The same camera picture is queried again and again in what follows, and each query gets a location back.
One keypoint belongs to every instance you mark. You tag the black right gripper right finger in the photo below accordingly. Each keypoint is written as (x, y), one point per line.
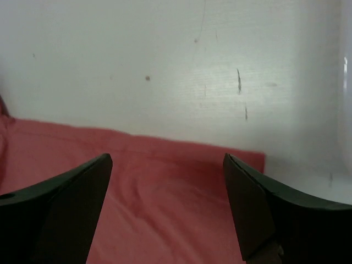
(276, 223)

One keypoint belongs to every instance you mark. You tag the pink red t-shirt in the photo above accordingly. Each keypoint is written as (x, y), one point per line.
(166, 201)

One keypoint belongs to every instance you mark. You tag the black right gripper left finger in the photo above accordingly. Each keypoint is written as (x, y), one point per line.
(54, 221)

